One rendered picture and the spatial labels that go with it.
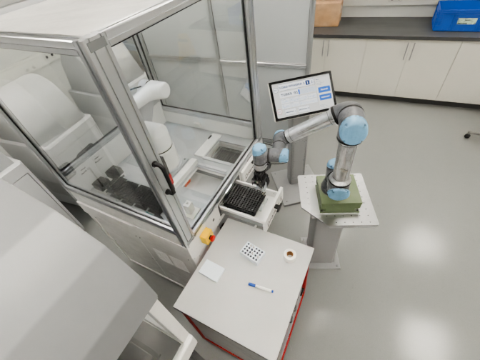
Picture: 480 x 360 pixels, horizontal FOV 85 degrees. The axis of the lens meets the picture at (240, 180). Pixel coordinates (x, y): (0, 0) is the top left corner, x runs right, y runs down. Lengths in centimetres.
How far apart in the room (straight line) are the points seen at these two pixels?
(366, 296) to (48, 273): 213
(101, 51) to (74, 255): 54
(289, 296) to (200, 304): 47
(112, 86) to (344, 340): 208
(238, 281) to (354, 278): 118
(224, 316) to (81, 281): 91
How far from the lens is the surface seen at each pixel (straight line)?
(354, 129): 125
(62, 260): 74
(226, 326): 149
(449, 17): 425
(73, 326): 77
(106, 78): 90
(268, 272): 156
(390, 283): 252
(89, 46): 86
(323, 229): 200
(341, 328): 230
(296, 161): 269
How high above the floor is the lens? 218
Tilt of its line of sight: 46 degrees down
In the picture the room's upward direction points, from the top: 9 degrees counter-clockwise
